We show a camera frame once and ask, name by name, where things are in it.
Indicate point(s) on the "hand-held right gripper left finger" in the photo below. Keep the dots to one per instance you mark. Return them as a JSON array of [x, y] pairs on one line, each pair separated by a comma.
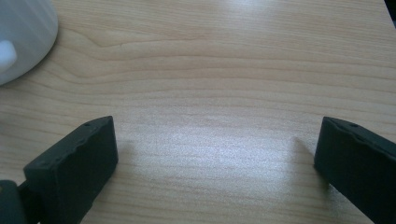
[[71, 168]]

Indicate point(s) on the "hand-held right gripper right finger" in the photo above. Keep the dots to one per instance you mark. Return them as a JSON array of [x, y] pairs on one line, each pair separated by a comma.
[[361, 165]]

